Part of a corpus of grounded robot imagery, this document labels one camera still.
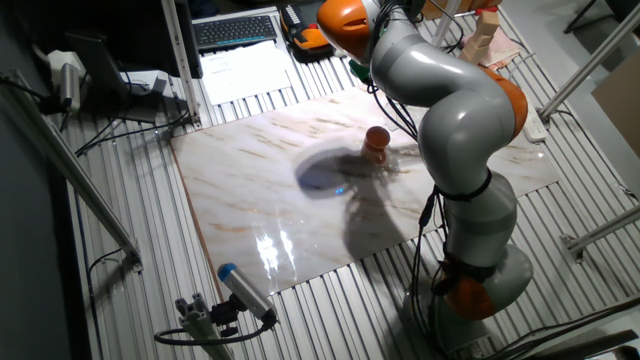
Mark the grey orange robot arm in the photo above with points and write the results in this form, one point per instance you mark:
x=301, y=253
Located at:
x=460, y=125

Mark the white marble pattern board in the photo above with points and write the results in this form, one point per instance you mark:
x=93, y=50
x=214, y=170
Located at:
x=250, y=210

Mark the white printed paper sheet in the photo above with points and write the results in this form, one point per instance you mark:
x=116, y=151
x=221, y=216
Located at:
x=245, y=75

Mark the orange black teach pendant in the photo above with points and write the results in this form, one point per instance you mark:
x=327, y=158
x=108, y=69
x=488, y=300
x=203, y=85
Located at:
x=305, y=30

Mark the black keyboard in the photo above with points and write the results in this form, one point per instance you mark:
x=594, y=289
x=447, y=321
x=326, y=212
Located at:
x=235, y=31

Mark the stacked wooden blocks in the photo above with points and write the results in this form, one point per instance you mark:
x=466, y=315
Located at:
x=482, y=35

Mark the white power strip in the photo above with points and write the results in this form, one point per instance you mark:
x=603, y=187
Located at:
x=535, y=127

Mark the pink cloth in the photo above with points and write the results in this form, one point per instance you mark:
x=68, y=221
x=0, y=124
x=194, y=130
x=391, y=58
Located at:
x=505, y=50

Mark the black monitor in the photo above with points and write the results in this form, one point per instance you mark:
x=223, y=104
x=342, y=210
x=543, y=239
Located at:
x=145, y=35

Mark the long slanted aluminium profile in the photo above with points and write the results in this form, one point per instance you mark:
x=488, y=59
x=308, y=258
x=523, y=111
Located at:
x=75, y=170

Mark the black monitor stand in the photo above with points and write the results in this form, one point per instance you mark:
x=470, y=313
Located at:
x=100, y=65

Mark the short aluminium floor profile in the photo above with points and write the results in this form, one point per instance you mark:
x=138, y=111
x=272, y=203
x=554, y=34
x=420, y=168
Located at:
x=605, y=230

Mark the brown cardboard sheet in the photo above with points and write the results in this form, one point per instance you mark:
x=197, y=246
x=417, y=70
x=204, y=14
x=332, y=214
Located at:
x=620, y=100

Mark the black metal bar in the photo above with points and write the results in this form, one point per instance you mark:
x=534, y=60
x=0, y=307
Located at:
x=590, y=345

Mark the silver camera blue end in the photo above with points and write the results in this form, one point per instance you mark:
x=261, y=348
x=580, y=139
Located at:
x=245, y=292

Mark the aluminium frame post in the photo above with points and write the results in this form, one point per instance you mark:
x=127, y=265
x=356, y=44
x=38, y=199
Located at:
x=181, y=60

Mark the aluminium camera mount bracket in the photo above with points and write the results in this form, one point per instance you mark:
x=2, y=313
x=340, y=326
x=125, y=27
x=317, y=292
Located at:
x=197, y=325

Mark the slim aluminium post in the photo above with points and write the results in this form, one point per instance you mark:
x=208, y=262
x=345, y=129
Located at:
x=445, y=22

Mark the silver device white mount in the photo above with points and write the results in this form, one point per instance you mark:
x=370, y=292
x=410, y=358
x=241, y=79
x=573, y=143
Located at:
x=70, y=85

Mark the thick aluminium frame beam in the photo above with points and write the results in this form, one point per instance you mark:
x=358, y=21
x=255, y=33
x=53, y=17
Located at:
x=595, y=60

